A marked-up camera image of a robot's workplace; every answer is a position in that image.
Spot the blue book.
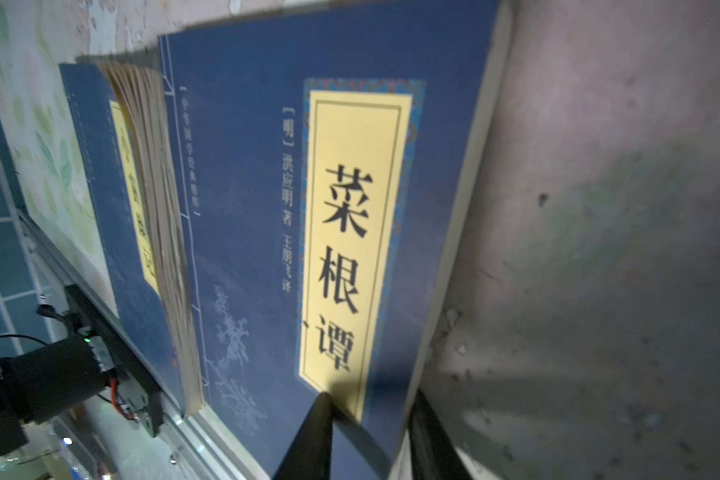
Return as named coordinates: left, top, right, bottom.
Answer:
left=158, top=1, right=510, bottom=479
left=59, top=64, right=186, bottom=410

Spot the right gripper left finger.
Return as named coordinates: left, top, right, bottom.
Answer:
left=272, top=392, right=335, bottom=480

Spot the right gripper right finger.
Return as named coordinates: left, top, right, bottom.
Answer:
left=408, top=390, right=472, bottom=480

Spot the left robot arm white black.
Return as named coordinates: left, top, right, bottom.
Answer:
left=0, top=335, right=112, bottom=457

